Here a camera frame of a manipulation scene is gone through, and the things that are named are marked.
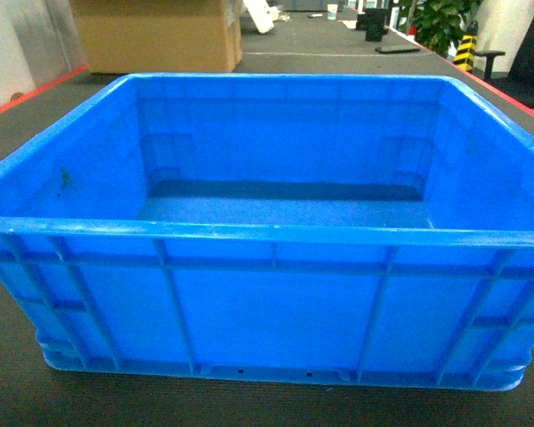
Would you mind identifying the black bin on floor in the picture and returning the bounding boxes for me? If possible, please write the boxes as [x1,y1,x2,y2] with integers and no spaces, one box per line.
[365,8,388,43]

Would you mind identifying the yellow black striped post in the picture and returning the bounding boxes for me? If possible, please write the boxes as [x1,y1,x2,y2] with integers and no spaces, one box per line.
[452,20,478,73]

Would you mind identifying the flat black device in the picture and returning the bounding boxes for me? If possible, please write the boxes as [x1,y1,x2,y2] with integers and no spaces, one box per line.
[375,44,420,55]

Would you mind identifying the green potted plant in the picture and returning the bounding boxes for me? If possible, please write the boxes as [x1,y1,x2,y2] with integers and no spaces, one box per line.
[399,0,483,58]

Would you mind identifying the black office chair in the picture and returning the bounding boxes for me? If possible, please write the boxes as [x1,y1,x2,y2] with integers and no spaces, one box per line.
[473,1,534,109]

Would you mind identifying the white leaning board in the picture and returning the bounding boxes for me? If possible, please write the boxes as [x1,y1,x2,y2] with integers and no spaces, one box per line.
[242,0,275,35]

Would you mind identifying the white paper cup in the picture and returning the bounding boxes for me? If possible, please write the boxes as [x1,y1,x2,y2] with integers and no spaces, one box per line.
[327,4,338,20]

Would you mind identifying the large blue plastic crate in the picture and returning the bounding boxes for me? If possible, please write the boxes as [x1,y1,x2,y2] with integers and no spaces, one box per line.
[0,73,534,391]

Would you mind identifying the brown cardboard box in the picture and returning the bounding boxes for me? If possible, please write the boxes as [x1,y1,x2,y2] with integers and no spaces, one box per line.
[69,0,242,74]

